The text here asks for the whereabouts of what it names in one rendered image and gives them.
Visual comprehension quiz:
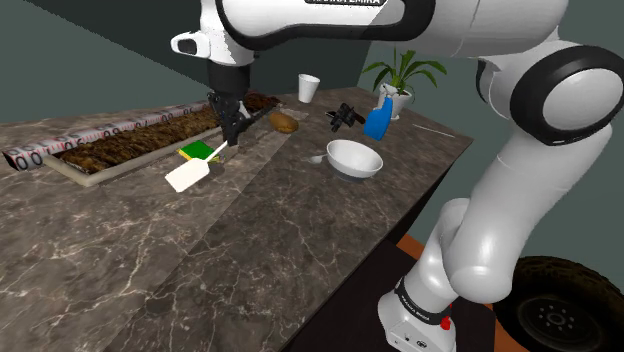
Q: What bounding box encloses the white spatula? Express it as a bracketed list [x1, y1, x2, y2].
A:
[164, 140, 230, 194]

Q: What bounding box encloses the black angular tool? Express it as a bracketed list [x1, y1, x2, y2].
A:
[324, 102, 366, 133]

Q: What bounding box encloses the brown bread loaf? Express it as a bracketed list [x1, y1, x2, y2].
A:
[268, 111, 300, 135]

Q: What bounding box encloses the green and yellow sponge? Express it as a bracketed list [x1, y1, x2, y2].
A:
[177, 139, 221, 163]

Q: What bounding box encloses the black tyre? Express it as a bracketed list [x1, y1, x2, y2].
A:
[491, 255, 624, 352]

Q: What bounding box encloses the white cup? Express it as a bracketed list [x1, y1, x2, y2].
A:
[297, 73, 322, 105]

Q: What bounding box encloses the thin white stick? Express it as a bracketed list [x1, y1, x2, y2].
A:
[411, 123, 457, 139]

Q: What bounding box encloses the white bowl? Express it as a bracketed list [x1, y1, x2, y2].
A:
[325, 138, 385, 181]

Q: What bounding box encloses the cream tray with brown filling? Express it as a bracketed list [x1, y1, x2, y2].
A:
[43, 91, 282, 188]

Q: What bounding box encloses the blue spray bottle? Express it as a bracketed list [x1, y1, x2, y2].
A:
[362, 83, 399, 142]

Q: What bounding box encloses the green plant in white pot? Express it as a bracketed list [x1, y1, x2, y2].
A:
[361, 47, 449, 122]

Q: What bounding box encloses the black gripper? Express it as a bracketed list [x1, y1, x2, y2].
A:
[206, 59, 256, 148]

